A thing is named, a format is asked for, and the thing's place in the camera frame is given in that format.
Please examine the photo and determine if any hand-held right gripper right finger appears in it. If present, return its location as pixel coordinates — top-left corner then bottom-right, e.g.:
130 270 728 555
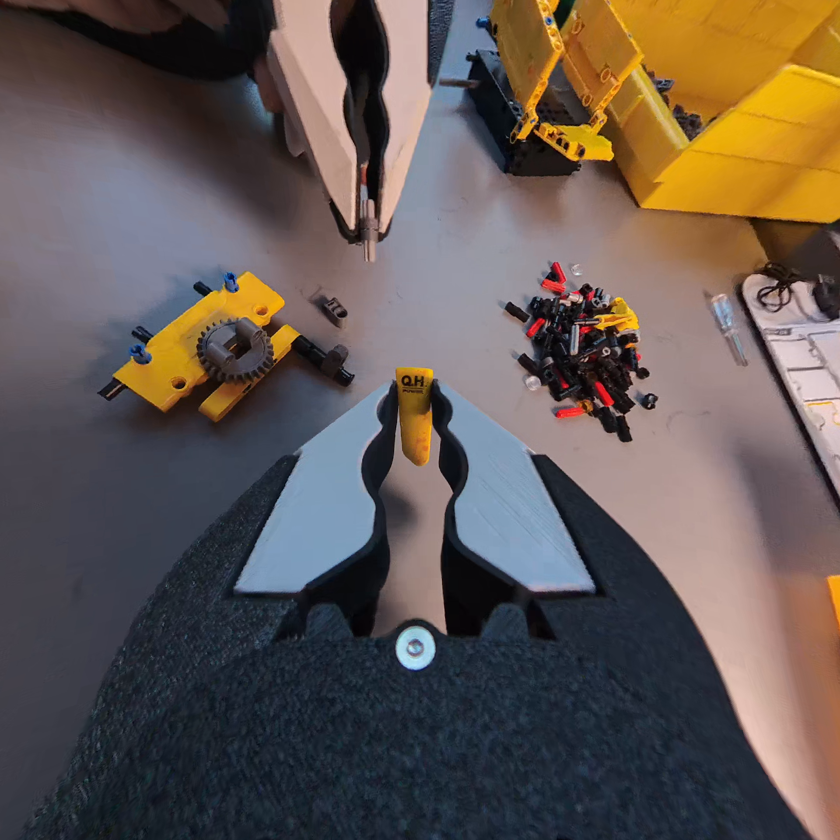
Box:
432 381 597 635

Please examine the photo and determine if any black usb cable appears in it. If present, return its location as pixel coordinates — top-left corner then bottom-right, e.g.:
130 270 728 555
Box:
753 260 840 320

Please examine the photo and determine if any small yellow connector piece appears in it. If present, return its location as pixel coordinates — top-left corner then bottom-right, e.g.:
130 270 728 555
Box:
394 366 436 467

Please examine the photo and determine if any person's left hand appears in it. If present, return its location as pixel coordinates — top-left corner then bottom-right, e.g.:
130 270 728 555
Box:
253 54 284 114

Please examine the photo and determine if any small clear-handled screwdriver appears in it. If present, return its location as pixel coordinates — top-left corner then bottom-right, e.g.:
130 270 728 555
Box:
707 293 750 368

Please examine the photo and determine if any person's left forearm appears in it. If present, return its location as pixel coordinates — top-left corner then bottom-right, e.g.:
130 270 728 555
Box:
0 0 231 34

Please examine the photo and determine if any heap of black building pieces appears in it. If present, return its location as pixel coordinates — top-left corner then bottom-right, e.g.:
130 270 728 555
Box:
645 64 707 143

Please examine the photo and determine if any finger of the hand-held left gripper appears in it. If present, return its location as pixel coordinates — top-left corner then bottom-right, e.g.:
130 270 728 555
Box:
266 0 368 245
371 0 434 240

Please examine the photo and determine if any yellow and black robot model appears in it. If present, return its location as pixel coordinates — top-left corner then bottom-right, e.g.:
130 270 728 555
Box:
438 0 616 178

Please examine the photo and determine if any yellow beam assembly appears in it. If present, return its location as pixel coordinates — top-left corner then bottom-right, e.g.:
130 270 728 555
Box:
97 270 356 424

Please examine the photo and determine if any black wrist rest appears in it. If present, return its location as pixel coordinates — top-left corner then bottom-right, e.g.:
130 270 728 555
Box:
45 10 263 84

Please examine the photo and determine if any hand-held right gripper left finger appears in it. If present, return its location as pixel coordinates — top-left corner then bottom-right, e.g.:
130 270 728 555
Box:
234 382 400 635

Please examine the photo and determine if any black mat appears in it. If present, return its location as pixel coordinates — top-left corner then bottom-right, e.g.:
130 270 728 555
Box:
750 217 840 277

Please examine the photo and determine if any pile of small building pieces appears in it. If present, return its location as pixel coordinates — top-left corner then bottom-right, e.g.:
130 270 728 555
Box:
504 261 660 445

